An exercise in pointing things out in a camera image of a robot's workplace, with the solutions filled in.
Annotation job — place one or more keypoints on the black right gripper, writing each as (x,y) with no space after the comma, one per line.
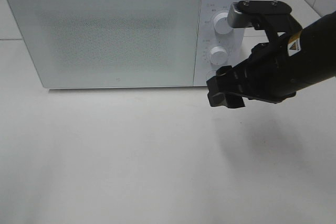
(258,77)

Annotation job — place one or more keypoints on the white microwave knob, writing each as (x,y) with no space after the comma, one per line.
(220,23)
(218,56)

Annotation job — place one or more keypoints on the white microwave door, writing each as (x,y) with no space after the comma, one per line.
(110,43)

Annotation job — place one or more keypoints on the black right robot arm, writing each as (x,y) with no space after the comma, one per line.
(311,55)

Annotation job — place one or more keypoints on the white microwave oven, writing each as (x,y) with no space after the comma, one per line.
(207,38)

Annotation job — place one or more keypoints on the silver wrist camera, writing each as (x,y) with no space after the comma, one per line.
(258,12)

